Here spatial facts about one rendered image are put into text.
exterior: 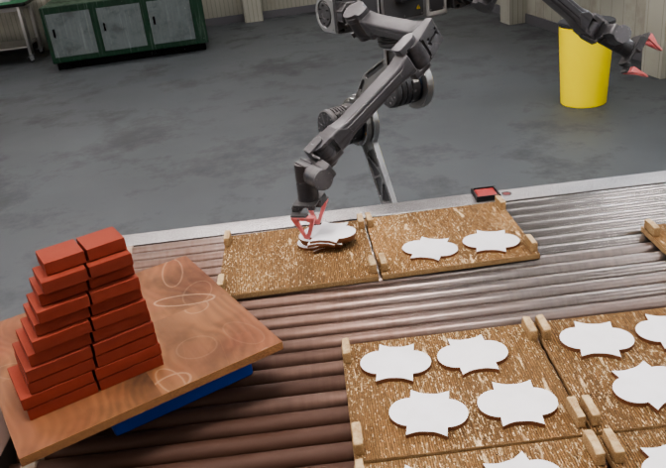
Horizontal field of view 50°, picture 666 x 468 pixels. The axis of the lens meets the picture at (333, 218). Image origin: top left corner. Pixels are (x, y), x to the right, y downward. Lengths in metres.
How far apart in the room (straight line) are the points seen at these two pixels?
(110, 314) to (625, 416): 0.93
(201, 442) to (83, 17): 9.24
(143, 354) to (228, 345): 0.16
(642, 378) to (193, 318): 0.90
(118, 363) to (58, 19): 9.21
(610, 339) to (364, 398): 0.52
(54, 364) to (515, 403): 0.83
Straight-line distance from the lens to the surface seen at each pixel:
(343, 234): 1.95
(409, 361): 1.49
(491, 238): 1.96
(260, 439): 1.40
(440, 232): 2.02
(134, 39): 10.38
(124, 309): 1.36
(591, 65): 6.17
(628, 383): 1.47
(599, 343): 1.56
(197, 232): 2.25
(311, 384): 1.51
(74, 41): 10.47
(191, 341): 1.48
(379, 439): 1.34
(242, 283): 1.87
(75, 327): 1.34
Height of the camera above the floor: 1.83
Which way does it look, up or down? 24 degrees down
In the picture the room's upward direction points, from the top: 7 degrees counter-clockwise
